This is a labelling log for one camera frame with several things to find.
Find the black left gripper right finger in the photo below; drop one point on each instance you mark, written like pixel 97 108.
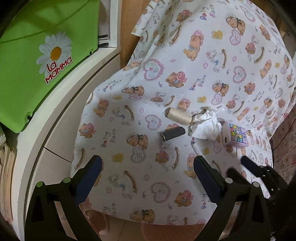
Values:
pixel 252 220

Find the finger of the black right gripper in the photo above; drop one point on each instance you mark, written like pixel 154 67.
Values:
pixel 236 177
pixel 252 166

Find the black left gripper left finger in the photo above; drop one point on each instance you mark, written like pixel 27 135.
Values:
pixel 42 220

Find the white plastic tube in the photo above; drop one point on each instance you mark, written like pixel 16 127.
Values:
pixel 196 148

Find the black thread spool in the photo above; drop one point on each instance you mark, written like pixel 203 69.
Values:
pixel 172 133

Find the pink trash basket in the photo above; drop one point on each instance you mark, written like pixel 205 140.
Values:
pixel 183 232

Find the purple patterned small box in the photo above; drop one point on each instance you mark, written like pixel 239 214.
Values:
pixel 234 135

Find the crumpled white tissue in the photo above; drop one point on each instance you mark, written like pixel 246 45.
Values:
pixel 205 125

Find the pink slipper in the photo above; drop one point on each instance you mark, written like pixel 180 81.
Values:
pixel 97 220

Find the white shelf unit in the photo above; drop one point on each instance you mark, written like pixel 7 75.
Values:
pixel 44 149

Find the beige thread spool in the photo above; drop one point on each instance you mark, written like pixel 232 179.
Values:
pixel 178 116

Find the teddy bear print tablecloth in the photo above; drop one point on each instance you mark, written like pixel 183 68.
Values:
pixel 190 55

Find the green plastic storage bin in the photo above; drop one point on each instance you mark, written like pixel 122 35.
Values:
pixel 42 43

